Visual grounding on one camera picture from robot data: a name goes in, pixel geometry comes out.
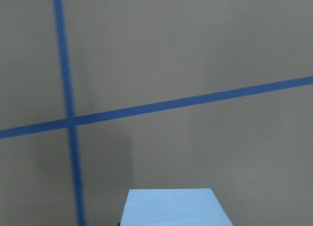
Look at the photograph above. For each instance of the light blue foam block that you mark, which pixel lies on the light blue foam block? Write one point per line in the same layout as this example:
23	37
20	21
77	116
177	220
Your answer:
173	207

